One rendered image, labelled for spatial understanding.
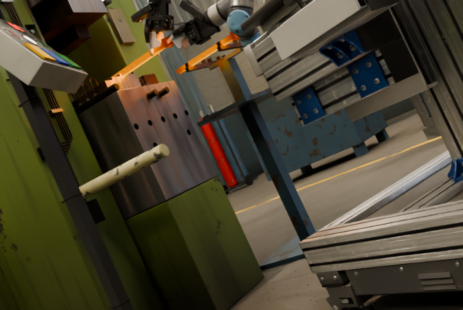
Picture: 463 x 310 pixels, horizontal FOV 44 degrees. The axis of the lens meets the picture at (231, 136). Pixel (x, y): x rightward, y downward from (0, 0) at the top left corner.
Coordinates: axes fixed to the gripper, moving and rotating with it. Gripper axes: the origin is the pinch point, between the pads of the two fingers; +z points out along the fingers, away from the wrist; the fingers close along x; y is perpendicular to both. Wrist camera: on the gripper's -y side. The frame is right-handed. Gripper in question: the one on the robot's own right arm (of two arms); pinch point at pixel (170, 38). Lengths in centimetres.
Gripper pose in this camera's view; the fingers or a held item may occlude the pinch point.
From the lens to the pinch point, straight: 217.9
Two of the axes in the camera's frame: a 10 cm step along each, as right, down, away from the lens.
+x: 4.7, -1.9, 8.6
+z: -7.7, 3.9, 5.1
